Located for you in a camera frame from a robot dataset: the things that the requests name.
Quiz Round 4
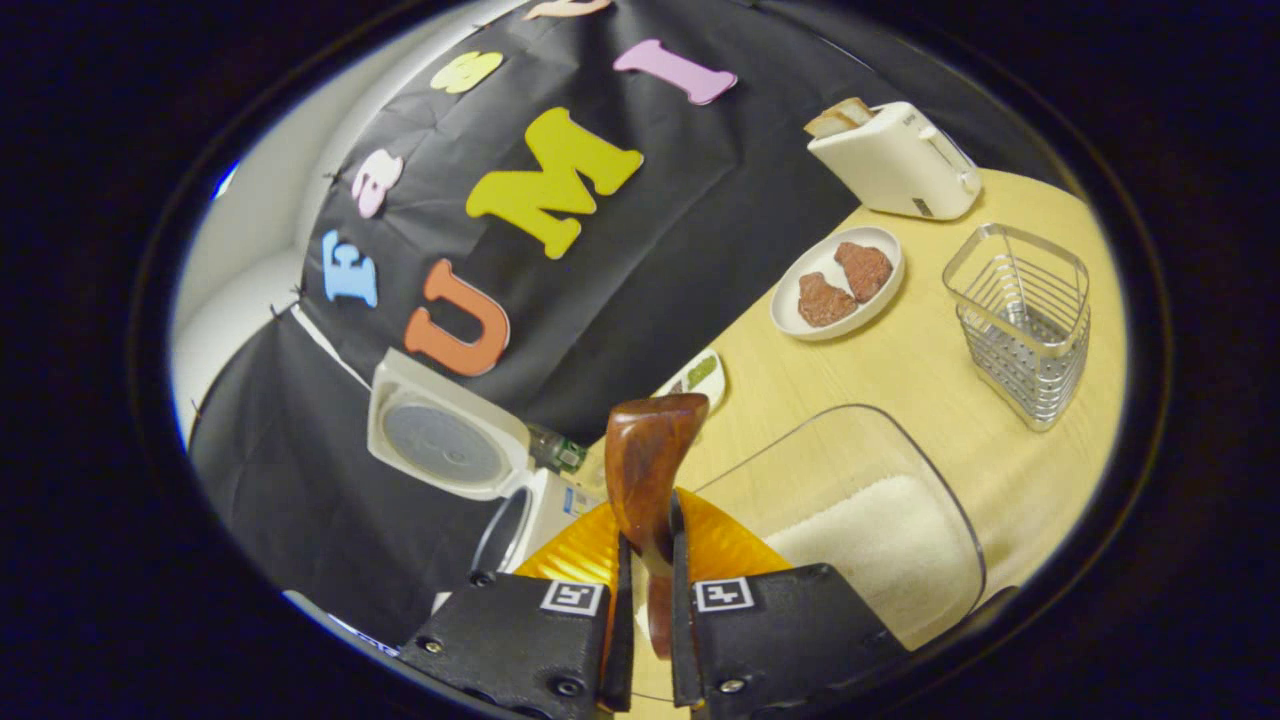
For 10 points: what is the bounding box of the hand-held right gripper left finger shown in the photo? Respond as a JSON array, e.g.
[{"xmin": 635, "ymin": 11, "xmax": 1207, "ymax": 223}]
[{"xmin": 398, "ymin": 500, "xmax": 637, "ymax": 716}]

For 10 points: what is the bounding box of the clear plastic container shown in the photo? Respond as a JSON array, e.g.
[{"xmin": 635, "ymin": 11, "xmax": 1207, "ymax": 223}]
[{"xmin": 690, "ymin": 403, "xmax": 988, "ymax": 651}]

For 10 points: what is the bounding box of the clear plastic bottle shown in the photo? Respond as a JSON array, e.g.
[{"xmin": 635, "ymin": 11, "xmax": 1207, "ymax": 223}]
[{"xmin": 528, "ymin": 422, "xmax": 589, "ymax": 476}]

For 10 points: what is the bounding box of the small divided bean dish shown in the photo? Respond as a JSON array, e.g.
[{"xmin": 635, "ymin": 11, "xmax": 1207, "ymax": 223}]
[{"xmin": 655, "ymin": 348, "xmax": 728, "ymax": 416}]

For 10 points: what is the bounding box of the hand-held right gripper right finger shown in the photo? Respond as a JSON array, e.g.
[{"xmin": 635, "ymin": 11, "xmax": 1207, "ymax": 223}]
[{"xmin": 668, "ymin": 488, "xmax": 911, "ymax": 716}]

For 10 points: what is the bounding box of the white rice cooker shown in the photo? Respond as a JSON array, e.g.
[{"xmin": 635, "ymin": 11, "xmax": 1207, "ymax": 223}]
[{"xmin": 367, "ymin": 347, "xmax": 613, "ymax": 601}]

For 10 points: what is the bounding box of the white round plate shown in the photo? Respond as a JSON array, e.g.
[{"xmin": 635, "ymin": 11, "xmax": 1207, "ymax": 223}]
[{"xmin": 770, "ymin": 226, "xmax": 907, "ymax": 342}]

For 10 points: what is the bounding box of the brown wooden spoon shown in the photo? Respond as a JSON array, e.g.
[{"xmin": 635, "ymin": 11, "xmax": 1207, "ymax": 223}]
[{"xmin": 605, "ymin": 393, "xmax": 711, "ymax": 661}]

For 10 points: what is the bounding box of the metal wire chopstick holder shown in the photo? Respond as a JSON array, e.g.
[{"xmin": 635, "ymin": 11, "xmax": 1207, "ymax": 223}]
[{"xmin": 942, "ymin": 222, "xmax": 1091, "ymax": 433}]

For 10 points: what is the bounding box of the black backdrop cloth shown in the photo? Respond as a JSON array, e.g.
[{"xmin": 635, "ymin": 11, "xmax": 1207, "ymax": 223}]
[{"xmin": 188, "ymin": 0, "xmax": 1061, "ymax": 641}]

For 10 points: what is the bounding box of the white toaster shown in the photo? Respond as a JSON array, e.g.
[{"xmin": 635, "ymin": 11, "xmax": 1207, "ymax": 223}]
[{"xmin": 806, "ymin": 100, "xmax": 984, "ymax": 222}]

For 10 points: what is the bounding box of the brown meat piece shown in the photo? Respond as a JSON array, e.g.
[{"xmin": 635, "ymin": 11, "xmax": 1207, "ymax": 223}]
[
  {"xmin": 834, "ymin": 241, "xmax": 894, "ymax": 304},
  {"xmin": 797, "ymin": 272, "xmax": 859, "ymax": 328}
]

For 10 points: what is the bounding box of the white rice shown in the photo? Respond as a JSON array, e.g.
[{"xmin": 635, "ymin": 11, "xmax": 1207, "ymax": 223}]
[{"xmin": 765, "ymin": 475, "xmax": 976, "ymax": 649}]

